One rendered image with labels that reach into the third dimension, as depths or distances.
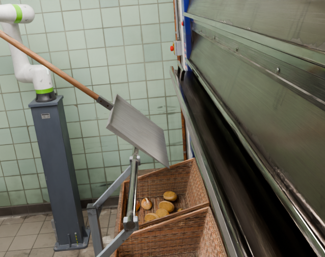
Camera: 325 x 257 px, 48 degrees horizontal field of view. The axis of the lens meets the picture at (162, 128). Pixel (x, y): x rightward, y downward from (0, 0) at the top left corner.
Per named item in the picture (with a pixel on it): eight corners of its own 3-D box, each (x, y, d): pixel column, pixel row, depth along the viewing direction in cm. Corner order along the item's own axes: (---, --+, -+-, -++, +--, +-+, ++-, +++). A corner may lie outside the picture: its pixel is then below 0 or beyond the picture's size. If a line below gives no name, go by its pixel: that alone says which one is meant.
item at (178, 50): (183, 53, 280) (182, 40, 277) (184, 55, 271) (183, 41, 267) (173, 54, 280) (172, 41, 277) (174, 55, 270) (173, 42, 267)
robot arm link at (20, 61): (26, 79, 276) (5, 5, 254) (43, 79, 268) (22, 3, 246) (14, 85, 265) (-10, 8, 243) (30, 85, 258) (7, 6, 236)
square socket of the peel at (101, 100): (95, 101, 187) (99, 96, 186) (96, 99, 191) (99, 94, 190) (110, 111, 189) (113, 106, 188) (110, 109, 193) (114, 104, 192)
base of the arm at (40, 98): (42, 94, 281) (41, 86, 279) (61, 92, 281) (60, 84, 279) (32, 103, 256) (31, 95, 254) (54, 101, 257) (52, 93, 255)
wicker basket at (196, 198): (197, 194, 242) (195, 156, 233) (214, 249, 189) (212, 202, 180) (124, 201, 241) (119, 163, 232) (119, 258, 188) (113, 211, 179)
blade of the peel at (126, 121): (105, 128, 165) (109, 123, 164) (114, 97, 217) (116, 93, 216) (169, 169, 174) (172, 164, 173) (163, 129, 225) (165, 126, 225)
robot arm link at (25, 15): (26, 24, 250) (23, 5, 247) (39, 23, 245) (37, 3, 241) (4, 24, 235) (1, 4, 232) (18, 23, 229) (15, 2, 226)
